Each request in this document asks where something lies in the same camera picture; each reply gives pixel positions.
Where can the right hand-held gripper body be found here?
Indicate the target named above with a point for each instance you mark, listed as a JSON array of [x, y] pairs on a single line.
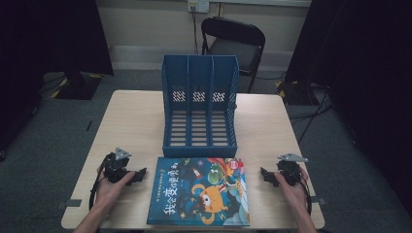
[[289, 170]]

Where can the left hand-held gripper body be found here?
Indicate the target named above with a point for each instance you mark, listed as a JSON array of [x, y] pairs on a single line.
[[116, 165]]

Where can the blue picture book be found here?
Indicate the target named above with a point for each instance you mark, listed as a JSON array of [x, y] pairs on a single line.
[[197, 194]]

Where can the blue plastic file rack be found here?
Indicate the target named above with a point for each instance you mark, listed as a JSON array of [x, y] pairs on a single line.
[[199, 74]]

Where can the person's right hand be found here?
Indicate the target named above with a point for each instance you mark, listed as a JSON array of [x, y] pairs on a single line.
[[296, 195]]

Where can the person's left hand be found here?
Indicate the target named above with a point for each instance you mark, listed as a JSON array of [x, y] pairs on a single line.
[[108, 194]]

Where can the grey tape strip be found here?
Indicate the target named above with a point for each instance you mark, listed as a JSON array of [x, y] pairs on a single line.
[[323, 201], [71, 203]]

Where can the black stand base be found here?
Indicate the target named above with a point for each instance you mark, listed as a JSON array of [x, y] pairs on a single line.
[[298, 93], [77, 85]]

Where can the black folding chair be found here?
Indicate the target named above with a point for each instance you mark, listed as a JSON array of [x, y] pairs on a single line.
[[233, 48]]

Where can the black curtain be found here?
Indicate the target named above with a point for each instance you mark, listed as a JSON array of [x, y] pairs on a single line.
[[48, 32], [366, 64]]

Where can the white wall socket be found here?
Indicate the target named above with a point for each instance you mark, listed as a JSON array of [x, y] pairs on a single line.
[[198, 6]]

